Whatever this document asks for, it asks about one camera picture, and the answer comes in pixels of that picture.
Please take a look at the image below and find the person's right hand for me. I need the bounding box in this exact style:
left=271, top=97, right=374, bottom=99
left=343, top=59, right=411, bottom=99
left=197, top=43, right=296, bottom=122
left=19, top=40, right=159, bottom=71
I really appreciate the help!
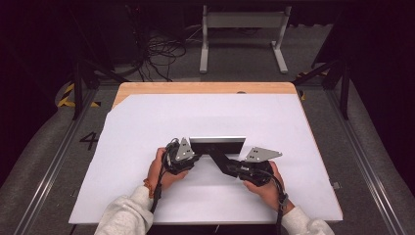
left=243, top=161, right=295, bottom=214

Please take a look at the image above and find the person's left hand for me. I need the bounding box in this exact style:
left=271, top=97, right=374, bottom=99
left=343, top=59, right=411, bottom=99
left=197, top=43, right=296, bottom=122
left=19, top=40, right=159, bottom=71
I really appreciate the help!
left=146, top=147, right=190, bottom=197

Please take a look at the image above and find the aluminium floor rail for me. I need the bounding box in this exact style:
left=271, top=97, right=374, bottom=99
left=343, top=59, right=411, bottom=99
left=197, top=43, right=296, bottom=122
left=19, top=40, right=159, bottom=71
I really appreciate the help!
left=13, top=87, right=99, bottom=235
left=326, top=87, right=407, bottom=235

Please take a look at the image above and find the black metal stand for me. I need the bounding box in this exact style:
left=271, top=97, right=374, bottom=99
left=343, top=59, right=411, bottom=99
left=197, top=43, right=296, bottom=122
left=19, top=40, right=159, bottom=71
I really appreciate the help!
left=292, top=55, right=352, bottom=120
left=69, top=6, right=130, bottom=120

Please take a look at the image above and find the left hand-held gripper cable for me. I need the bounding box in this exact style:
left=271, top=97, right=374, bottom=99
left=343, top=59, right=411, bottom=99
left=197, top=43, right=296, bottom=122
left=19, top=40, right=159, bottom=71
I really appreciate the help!
left=149, top=137, right=180, bottom=214

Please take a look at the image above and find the yellow black hazard tape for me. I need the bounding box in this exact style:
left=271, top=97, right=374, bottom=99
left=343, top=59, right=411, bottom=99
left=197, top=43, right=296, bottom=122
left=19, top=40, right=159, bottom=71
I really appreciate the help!
left=57, top=82, right=102, bottom=109

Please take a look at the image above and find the black floor cable bundle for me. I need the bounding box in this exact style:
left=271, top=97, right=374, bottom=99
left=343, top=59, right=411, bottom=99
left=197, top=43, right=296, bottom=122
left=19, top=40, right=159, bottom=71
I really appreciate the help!
left=136, top=32, right=189, bottom=82

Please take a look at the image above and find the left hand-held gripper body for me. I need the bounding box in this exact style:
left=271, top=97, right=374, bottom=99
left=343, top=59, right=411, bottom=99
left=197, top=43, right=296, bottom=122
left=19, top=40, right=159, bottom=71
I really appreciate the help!
left=161, top=137, right=200, bottom=175

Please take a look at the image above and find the hand-held gripper cable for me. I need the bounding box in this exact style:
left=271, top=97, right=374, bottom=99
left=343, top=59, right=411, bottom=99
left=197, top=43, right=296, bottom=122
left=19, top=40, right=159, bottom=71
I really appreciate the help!
left=265, top=169, right=290, bottom=235
left=149, top=137, right=180, bottom=214

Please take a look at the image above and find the silver photo frame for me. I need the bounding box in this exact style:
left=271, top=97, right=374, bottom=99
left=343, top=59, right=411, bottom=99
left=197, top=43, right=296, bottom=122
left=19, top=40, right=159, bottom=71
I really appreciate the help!
left=189, top=135, right=248, bottom=179

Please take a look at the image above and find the white paper sheet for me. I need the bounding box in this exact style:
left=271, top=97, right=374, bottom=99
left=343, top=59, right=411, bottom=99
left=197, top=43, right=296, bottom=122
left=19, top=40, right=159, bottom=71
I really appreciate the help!
left=68, top=93, right=344, bottom=225

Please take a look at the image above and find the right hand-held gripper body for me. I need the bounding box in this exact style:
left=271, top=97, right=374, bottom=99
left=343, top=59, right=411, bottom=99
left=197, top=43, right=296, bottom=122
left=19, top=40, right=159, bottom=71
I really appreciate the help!
left=238, top=146, right=283, bottom=188

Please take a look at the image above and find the white metal stand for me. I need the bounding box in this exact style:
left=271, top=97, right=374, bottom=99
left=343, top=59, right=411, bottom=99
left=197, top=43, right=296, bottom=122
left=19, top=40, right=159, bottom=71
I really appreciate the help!
left=199, top=4, right=293, bottom=74

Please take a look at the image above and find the orange beaded bracelet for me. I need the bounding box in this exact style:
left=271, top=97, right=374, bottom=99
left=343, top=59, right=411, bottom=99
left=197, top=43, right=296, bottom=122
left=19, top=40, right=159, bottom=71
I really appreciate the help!
left=143, top=177, right=156, bottom=200

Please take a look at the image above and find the right hand-held gripper cable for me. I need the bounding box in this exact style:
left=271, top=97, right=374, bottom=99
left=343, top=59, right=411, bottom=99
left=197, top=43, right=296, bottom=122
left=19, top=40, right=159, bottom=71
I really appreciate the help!
left=265, top=169, right=290, bottom=235

